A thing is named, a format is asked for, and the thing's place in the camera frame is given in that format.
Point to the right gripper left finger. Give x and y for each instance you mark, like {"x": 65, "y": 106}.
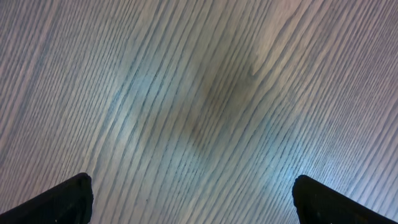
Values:
{"x": 68, "y": 202}

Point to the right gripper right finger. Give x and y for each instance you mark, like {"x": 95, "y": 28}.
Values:
{"x": 316, "y": 203}

